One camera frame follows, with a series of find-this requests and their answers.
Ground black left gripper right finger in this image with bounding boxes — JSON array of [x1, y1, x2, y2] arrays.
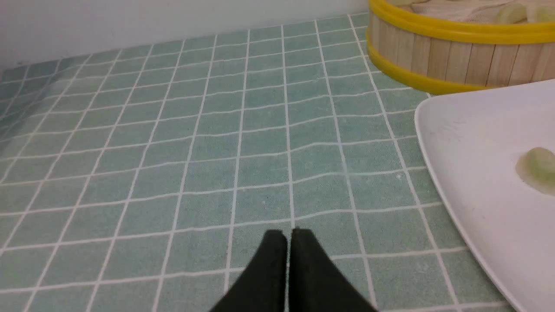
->
[[289, 228, 376, 312]]

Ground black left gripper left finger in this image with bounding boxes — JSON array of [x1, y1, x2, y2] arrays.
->
[[211, 230, 287, 312]]

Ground pale green dumpling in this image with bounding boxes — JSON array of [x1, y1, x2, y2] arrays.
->
[[526, 3, 555, 24]]

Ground white square plate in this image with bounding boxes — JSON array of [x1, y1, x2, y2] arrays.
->
[[414, 79, 555, 312]]

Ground teal checkered tablecloth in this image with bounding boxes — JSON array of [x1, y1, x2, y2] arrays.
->
[[0, 13, 511, 312]]

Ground bamboo steamer basket yellow rim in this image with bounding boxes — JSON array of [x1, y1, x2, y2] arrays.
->
[[366, 0, 555, 94]]

